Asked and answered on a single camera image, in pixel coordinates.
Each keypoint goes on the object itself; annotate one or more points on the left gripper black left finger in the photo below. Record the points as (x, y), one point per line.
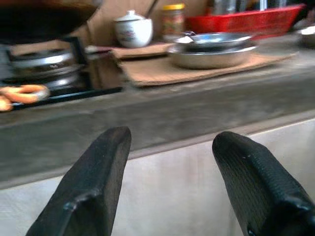
(98, 184)

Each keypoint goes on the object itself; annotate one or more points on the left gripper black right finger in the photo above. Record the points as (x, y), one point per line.
(261, 186)

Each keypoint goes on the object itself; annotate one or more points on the pale wooden cabinet door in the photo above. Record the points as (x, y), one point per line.
(172, 196)

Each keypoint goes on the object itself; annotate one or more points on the black glass gas stove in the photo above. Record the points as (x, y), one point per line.
(103, 73)

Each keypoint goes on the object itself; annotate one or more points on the brown cardboard mat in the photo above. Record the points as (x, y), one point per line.
(152, 73)
(137, 51)

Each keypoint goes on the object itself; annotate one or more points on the steel gas burner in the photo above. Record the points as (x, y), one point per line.
(44, 64)

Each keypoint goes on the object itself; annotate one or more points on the wide steel dish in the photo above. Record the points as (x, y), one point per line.
(211, 60)

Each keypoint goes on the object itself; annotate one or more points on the shallow steel plate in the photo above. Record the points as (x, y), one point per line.
(307, 37)
(216, 39)

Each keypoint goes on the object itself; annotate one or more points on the white ceramic condiment pot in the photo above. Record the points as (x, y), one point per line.
(134, 32)

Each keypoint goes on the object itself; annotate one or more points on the red plastic basket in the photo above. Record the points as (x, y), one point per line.
(246, 22)

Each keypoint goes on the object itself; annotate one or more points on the large metal wok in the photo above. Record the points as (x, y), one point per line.
(37, 19)

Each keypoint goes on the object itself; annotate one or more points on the glass jar yellow lid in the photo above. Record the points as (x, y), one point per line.
(173, 23)

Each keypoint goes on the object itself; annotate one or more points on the condiment pot spoon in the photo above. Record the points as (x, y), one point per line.
(151, 9)

